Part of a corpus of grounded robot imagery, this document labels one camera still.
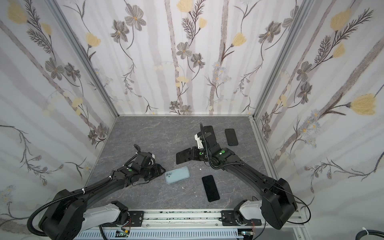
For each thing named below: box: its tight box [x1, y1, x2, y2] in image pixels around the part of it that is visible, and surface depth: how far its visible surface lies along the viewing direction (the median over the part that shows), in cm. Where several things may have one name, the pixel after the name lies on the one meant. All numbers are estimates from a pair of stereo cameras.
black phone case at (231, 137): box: [224, 128, 239, 146], surface depth 110 cm
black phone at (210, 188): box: [202, 175, 220, 202], surface depth 86 cm
